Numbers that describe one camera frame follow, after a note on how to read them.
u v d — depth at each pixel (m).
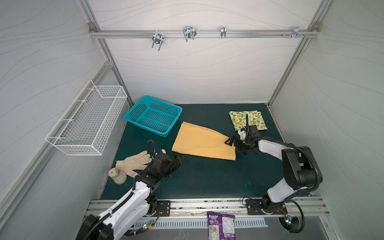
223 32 0.78
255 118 1.11
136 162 0.88
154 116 1.12
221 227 0.66
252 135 0.76
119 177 0.77
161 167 0.64
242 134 0.88
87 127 0.69
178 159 0.76
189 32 0.76
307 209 0.75
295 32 0.77
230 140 0.86
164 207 0.75
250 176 0.84
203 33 0.77
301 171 0.46
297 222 0.71
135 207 0.57
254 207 0.74
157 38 0.80
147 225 0.68
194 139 0.99
